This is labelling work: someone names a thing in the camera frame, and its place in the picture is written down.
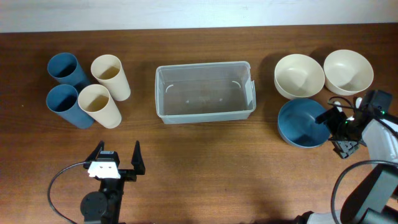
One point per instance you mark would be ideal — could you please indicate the blue cup back left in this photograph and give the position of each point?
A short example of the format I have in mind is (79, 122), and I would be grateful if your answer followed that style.
(65, 68)

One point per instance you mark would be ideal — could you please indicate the blue cup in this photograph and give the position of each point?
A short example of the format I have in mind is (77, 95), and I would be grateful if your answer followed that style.
(63, 101)
(65, 68)

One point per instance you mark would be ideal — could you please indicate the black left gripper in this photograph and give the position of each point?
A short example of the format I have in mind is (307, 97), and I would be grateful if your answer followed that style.
(137, 162)

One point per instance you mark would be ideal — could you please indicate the cream cup front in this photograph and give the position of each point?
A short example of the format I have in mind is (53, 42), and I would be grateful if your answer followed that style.
(97, 102)

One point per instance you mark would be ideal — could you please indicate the cream bowl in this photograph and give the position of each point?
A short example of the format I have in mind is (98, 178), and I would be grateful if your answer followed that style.
(298, 76)
(347, 72)

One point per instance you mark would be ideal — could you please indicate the cream cup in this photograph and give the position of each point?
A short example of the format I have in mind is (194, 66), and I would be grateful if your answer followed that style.
(108, 70)
(97, 102)

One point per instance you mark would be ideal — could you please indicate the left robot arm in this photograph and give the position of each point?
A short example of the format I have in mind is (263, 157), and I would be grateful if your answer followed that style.
(103, 206)

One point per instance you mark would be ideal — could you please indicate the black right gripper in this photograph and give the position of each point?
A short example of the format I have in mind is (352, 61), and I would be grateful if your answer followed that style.
(344, 149)

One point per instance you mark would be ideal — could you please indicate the blue bowl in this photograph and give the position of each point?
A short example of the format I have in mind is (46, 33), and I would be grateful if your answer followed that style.
(296, 123)

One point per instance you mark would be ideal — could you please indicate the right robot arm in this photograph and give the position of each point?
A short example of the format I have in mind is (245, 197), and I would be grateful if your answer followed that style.
(373, 127)

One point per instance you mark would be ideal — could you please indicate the cream cup back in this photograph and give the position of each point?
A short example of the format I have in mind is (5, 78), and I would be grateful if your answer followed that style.
(108, 70)

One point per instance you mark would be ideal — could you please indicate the clear plastic container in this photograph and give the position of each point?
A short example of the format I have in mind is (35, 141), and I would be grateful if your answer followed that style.
(204, 92)

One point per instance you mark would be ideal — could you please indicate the blue cup front left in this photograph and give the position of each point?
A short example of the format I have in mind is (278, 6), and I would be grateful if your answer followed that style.
(63, 101)

